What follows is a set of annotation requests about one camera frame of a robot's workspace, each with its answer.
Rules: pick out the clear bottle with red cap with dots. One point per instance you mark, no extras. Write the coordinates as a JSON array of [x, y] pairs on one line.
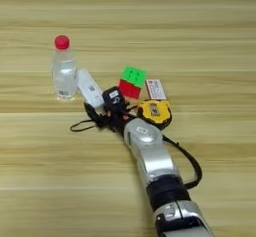
[[64, 74]]

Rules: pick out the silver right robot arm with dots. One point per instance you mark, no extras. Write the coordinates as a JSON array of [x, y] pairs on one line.
[[156, 161]]

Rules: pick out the black box with white label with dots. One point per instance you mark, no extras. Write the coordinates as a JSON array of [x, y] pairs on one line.
[[114, 98]]

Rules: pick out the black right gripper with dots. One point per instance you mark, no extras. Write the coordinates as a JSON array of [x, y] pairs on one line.
[[118, 121]]

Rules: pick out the small red and white box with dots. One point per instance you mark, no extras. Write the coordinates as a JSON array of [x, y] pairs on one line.
[[156, 89]]

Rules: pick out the red and green puzzle cube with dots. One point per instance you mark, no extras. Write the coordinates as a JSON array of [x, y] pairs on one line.
[[132, 82]]

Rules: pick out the white remote with QR code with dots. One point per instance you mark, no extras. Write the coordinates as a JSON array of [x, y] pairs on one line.
[[90, 88]]

